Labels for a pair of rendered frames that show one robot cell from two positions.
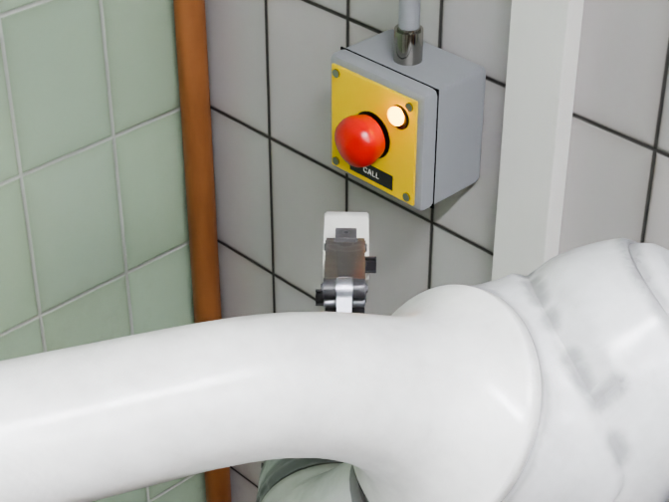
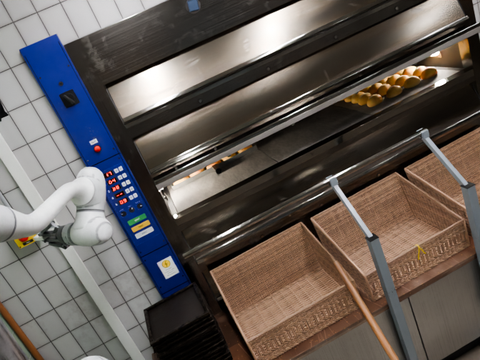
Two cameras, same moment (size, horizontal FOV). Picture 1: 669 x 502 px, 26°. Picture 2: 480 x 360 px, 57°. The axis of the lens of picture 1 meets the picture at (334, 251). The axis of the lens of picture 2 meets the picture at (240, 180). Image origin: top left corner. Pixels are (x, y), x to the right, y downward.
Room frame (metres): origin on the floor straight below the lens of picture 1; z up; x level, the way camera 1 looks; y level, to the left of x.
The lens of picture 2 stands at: (-0.91, 0.91, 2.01)
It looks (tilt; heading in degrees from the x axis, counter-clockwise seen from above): 21 degrees down; 306
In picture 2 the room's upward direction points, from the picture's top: 24 degrees counter-clockwise
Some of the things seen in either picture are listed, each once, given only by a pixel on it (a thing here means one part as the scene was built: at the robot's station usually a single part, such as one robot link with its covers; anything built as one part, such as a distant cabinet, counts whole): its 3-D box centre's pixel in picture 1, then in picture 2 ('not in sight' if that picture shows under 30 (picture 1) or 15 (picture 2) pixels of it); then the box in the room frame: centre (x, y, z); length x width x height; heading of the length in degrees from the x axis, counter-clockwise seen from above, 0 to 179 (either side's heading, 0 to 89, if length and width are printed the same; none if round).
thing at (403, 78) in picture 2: not in sight; (376, 82); (-0.17, -1.85, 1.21); 0.61 x 0.48 x 0.06; 134
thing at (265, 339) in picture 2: not in sight; (281, 287); (0.17, -0.53, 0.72); 0.56 x 0.49 x 0.28; 46
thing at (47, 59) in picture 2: not in sight; (142, 194); (1.34, -1.06, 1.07); 1.93 x 0.16 x 2.15; 134
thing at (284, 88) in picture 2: not in sight; (308, 75); (-0.06, -1.13, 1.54); 1.79 x 0.11 x 0.19; 44
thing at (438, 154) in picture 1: (404, 119); (25, 233); (0.98, -0.05, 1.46); 0.10 x 0.07 x 0.10; 44
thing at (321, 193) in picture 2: not in sight; (339, 166); (-0.06, -1.13, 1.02); 1.79 x 0.11 x 0.19; 44
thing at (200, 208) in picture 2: not in sight; (329, 142); (-0.04, -1.15, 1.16); 1.80 x 0.06 x 0.04; 44
